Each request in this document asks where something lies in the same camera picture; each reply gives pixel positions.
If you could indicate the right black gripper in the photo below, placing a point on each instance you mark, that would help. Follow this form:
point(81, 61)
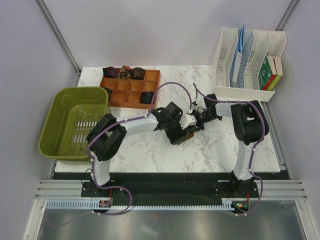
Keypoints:
point(195, 113)

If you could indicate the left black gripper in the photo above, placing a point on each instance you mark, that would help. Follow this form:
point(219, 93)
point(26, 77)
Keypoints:
point(174, 138)

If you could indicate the floral brown green tie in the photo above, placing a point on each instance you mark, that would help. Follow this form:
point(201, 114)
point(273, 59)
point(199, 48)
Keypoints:
point(189, 136)

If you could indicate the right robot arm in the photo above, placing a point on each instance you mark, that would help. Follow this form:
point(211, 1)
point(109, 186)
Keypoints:
point(250, 128)

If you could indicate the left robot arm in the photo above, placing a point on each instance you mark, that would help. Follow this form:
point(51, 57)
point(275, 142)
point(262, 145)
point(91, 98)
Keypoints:
point(107, 136)

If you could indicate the wooden compartment tray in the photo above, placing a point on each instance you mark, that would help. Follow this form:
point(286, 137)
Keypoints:
point(126, 93)

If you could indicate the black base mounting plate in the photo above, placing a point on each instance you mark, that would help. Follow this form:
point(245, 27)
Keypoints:
point(170, 188)

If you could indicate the rolled dark gold tie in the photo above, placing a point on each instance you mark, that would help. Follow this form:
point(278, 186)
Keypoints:
point(138, 73)

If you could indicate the white plastic file organizer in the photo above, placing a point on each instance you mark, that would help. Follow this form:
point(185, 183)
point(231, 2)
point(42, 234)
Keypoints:
point(266, 42)

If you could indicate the green white book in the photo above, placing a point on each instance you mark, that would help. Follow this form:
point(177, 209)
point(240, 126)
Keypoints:
point(267, 72)

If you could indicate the rolled multicolour patterned tie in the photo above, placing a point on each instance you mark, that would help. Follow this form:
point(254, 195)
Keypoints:
point(124, 72)

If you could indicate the red spine book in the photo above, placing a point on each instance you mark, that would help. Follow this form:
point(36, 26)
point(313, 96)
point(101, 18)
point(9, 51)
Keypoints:
point(277, 71)

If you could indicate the blue paper folder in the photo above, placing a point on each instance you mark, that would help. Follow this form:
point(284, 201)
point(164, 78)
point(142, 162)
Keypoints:
point(241, 57)

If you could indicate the rolled navy red tie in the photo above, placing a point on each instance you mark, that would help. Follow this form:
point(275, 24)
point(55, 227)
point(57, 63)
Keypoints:
point(110, 72)

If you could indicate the olive green plastic basket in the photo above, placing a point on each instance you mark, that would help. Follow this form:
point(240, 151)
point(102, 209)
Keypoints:
point(74, 112)

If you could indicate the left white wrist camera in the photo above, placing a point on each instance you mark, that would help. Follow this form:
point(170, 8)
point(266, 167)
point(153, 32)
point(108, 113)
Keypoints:
point(187, 120)

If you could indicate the aluminium rail frame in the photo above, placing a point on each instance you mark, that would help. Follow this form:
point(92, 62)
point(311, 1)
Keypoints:
point(58, 189)

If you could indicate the white slotted cable duct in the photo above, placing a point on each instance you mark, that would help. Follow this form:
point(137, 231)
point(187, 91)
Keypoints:
point(97, 204)

